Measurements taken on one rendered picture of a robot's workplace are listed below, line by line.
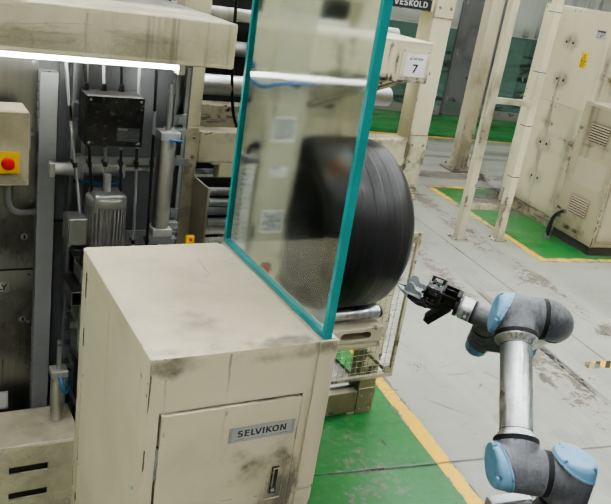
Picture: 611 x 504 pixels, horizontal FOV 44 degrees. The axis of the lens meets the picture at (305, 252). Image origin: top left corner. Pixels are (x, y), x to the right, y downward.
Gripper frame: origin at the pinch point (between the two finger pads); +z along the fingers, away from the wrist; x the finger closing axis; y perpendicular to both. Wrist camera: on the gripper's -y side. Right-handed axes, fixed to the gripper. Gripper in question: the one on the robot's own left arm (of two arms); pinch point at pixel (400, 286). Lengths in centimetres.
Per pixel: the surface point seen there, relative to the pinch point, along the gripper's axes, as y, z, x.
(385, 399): -134, 1, -63
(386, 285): 4.4, 3.3, 6.9
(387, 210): 28.6, 10.3, 1.7
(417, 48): 51, 28, -62
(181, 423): 46, 15, 110
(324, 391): 43, -5, 86
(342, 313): -11.3, 14.2, 11.1
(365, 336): -22.0, 5.5, 6.5
